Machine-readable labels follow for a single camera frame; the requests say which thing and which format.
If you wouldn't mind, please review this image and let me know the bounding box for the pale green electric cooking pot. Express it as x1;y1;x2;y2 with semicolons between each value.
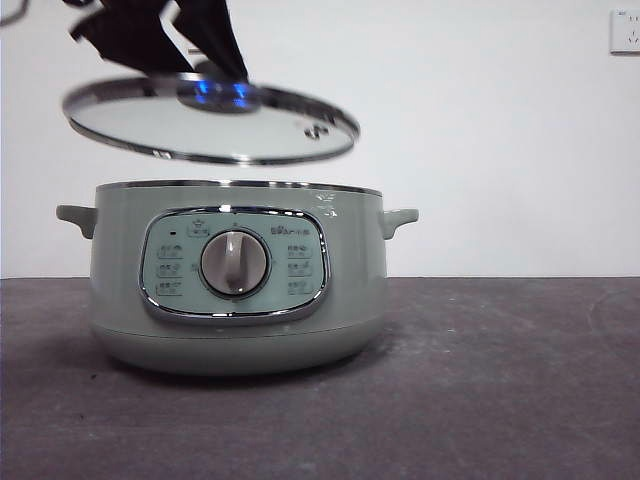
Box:
55;179;420;377

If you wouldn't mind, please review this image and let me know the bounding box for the thin black cable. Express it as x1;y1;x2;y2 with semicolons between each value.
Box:
0;0;32;27

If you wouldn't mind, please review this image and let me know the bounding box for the white wall socket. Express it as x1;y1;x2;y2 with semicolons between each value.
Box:
609;9;640;56

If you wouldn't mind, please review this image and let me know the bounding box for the glass lid with green knob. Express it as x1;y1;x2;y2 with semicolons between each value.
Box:
61;58;362;167

